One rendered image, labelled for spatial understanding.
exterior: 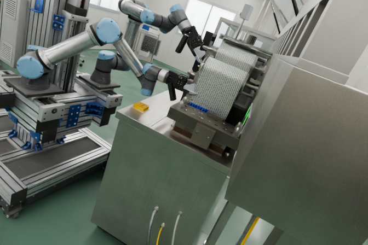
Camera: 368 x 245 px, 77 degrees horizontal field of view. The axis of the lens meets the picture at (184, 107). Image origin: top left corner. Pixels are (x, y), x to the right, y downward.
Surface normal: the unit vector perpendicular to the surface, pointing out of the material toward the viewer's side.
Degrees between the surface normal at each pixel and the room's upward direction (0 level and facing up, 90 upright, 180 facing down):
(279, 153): 90
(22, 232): 0
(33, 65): 95
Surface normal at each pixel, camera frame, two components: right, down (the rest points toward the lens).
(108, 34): 0.41, 0.37
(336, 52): -0.32, 0.22
